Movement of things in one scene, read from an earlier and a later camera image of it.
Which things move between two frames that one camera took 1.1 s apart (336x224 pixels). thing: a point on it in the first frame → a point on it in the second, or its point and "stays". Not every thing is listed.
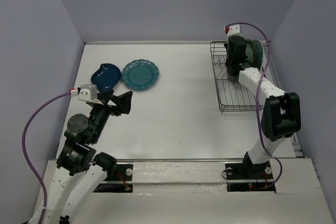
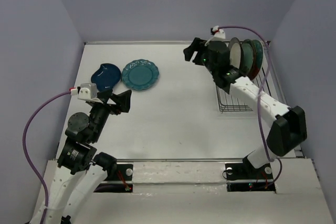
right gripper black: (228, 45) → (198, 44)
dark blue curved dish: (106, 77) stays
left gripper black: (124, 100) stays
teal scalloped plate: (140, 74) stays
